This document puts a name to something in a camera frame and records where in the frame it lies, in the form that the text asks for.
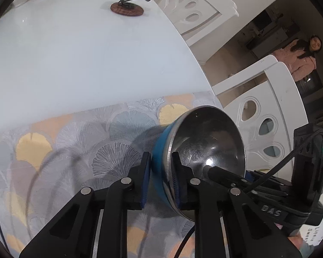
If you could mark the person's right forearm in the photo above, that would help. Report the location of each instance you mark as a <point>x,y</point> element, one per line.
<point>300,246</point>

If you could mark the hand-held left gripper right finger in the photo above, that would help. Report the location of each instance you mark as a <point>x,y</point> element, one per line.
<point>177,190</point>

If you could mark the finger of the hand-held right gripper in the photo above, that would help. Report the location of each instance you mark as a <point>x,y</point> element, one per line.
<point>251,176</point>
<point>223,176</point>

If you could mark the background cabinet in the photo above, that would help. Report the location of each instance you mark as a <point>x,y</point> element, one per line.
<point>266,41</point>

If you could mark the blue steel-lined bowl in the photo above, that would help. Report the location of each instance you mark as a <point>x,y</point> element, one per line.
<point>207,150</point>

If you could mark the ginkgo leaf patterned tablecloth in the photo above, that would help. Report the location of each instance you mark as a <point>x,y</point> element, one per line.
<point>70,161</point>

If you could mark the white carved chair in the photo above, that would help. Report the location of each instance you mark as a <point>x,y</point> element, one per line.
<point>193,8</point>
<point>269,107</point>

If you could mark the white printed bag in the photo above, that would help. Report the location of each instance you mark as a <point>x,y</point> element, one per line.
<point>319,228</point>

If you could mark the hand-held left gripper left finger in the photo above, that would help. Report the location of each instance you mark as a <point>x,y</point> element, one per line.
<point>145,185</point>

